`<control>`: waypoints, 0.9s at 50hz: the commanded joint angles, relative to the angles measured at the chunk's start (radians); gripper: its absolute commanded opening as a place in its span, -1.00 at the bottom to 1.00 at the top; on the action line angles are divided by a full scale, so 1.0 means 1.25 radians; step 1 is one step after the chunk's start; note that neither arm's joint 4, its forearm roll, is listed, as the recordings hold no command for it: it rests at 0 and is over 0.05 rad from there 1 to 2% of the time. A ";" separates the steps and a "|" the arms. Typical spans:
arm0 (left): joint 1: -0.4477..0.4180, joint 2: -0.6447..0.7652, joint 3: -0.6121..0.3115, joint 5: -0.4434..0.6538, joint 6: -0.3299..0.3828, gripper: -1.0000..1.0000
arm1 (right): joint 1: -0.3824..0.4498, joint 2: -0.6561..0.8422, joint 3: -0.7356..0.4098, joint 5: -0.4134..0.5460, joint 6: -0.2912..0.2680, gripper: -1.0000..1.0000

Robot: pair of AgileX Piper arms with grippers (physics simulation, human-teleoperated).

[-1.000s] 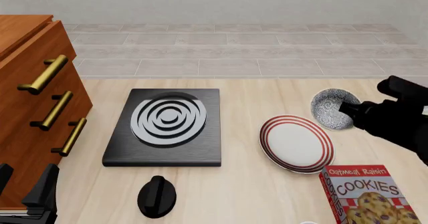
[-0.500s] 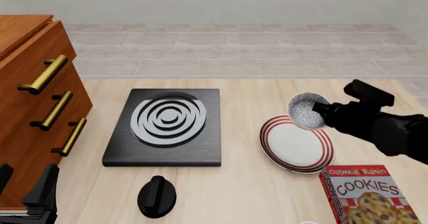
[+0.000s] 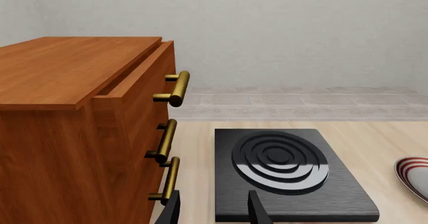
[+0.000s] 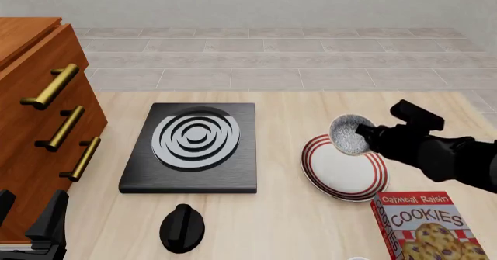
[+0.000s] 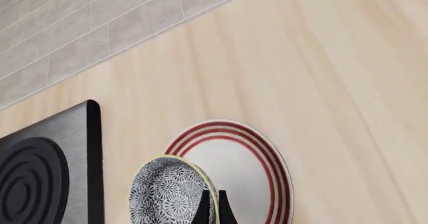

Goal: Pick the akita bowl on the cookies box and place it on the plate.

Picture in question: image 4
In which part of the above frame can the round black stove knob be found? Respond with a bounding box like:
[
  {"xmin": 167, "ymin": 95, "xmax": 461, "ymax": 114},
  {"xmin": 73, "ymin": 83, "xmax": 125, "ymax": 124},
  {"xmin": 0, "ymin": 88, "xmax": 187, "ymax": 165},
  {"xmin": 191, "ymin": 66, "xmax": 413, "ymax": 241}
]
[{"xmin": 158, "ymin": 203, "xmax": 207, "ymax": 255}]

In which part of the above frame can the black patterned bowl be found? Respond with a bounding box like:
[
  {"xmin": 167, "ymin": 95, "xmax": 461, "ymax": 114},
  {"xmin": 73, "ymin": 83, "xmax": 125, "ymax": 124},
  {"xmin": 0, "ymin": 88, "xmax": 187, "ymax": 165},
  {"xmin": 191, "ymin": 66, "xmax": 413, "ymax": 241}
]
[{"xmin": 328, "ymin": 113, "xmax": 377, "ymax": 158}]

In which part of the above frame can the wooden cabinet drawer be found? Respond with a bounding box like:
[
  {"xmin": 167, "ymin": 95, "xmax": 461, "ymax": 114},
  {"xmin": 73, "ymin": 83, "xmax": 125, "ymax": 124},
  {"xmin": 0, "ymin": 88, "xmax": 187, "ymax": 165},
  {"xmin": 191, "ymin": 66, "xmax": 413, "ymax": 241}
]
[
  {"xmin": 0, "ymin": 66, "xmax": 101, "ymax": 197},
  {"xmin": 0, "ymin": 95, "xmax": 109, "ymax": 242},
  {"xmin": 0, "ymin": 23, "xmax": 91, "ymax": 153}
]

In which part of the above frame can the flat black stove plate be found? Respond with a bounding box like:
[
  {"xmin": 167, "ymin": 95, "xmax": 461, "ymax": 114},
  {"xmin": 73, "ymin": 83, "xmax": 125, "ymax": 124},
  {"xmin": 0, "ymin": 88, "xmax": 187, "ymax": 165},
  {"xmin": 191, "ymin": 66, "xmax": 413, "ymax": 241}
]
[{"xmin": 118, "ymin": 102, "xmax": 259, "ymax": 195}]

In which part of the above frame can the white plate with red rings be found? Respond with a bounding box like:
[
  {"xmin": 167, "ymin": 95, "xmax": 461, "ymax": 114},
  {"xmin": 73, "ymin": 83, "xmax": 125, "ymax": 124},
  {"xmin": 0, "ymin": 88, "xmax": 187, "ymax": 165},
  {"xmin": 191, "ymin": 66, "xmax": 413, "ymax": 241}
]
[{"xmin": 300, "ymin": 134, "xmax": 391, "ymax": 203}]

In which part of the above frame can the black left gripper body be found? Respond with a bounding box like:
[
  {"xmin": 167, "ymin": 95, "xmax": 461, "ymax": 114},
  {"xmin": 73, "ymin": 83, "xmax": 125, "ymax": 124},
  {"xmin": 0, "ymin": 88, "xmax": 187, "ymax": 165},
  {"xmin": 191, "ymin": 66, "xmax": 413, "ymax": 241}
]
[{"xmin": 0, "ymin": 235, "xmax": 68, "ymax": 260}]

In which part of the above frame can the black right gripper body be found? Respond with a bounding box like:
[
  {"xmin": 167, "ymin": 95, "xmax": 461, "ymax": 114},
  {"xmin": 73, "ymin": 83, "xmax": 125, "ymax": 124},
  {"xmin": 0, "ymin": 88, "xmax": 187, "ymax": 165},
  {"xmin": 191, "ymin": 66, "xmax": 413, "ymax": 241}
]
[{"xmin": 373, "ymin": 123, "xmax": 429, "ymax": 162}]

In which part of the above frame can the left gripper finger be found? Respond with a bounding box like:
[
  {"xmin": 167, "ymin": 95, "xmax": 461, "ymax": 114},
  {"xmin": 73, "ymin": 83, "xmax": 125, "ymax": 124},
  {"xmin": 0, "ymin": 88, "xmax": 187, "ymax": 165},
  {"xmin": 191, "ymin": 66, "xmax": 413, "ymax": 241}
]
[
  {"xmin": 24, "ymin": 189, "xmax": 71, "ymax": 245},
  {"xmin": 0, "ymin": 189, "xmax": 17, "ymax": 227}
]

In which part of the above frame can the wooden cabinet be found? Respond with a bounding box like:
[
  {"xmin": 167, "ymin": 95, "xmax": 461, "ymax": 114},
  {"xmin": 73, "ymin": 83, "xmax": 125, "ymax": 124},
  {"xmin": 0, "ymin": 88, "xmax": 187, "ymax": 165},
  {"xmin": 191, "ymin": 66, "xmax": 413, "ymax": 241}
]
[{"xmin": 0, "ymin": 16, "xmax": 109, "ymax": 244}]

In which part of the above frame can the brass drawer handle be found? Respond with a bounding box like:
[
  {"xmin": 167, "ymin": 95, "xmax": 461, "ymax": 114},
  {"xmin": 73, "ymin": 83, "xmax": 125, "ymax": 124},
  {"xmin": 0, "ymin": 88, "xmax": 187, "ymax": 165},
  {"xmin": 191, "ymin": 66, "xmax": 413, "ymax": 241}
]
[
  {"xmin": 19, "ymin": 63, "xmax": 81, "ymax": 111},
  {"xmin": 34, "ymin": 105, "xmax": 86, "ymax": 153},
  {"xmin": 58, "ymin": 136, "xmax": 103, "ymax": 183}
]

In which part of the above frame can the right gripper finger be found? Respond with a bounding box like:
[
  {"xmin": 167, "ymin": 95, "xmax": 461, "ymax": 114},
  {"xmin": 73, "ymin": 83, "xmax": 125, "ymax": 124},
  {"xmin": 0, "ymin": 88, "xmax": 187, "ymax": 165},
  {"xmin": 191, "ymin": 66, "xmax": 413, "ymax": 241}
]
[
  {"xmin": 354, "ymin": 123, "xmax": 378, "ymax": 137},
  {"xmin": 364, "ymin": 136, "xmax": 385, "ymax": 154}
]

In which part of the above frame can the oatmeal raisin cookies box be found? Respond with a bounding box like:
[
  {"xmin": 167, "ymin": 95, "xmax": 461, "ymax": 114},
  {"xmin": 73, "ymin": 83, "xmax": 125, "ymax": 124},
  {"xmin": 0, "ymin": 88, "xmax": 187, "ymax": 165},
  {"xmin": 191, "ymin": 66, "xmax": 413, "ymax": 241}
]
[{"xmin": 370, "ymin": 190, "xmax": 492, "ymax": 260}]

